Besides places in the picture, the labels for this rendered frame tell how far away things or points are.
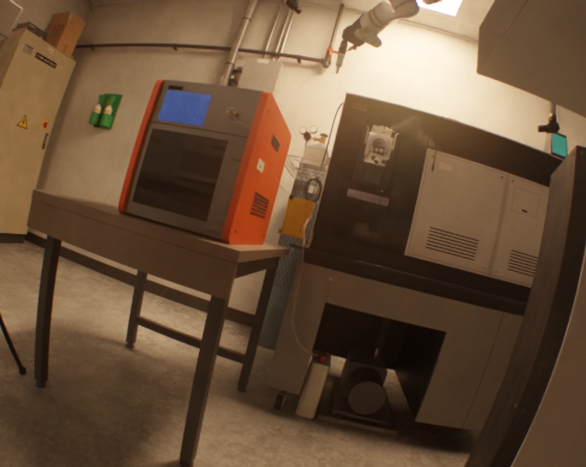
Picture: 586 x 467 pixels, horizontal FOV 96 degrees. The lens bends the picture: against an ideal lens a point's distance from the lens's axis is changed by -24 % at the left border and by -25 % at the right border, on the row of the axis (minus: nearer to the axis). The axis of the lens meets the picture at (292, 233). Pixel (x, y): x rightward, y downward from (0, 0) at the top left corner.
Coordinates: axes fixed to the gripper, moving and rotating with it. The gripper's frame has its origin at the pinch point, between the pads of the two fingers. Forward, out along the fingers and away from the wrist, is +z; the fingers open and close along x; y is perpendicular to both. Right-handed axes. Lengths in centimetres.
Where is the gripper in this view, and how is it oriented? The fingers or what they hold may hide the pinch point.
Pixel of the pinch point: (341, 50)
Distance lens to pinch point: 127.4
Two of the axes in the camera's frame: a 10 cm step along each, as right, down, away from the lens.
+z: -3.5, -0.9, 9.3
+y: 2.5, -9.7, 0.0
